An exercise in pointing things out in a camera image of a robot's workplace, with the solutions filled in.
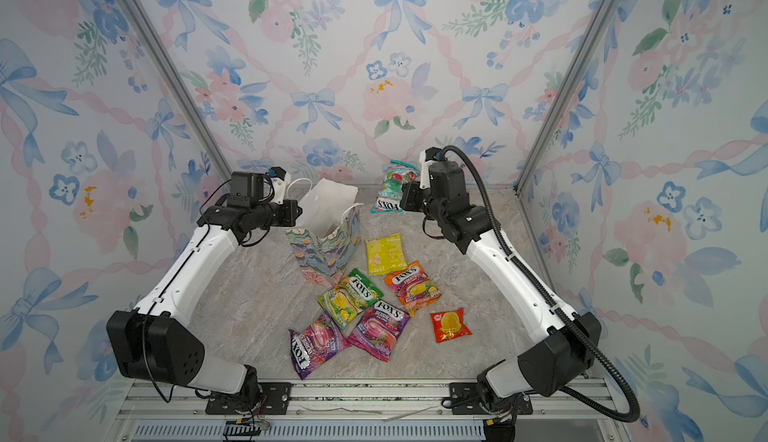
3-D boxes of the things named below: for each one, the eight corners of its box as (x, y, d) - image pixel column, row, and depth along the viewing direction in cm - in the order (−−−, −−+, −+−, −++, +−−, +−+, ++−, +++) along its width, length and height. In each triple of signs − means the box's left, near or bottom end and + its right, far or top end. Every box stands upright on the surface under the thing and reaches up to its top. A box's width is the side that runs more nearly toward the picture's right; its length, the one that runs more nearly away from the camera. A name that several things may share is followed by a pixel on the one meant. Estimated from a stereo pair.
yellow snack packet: (369, 276, 98) (368, 272, 95) (363, 242, 106) (362, 238, 104) (407, 270, 99) (408, 266, 97) (399, 237, 107) (399, 232, 105)
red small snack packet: (436, 342, 85) (437, 340, 83) (429, 316, 90) (430, 313, 88) (470, 336, 86) (472, 333, 84) (461, 310, 91) (463, 307, 89)
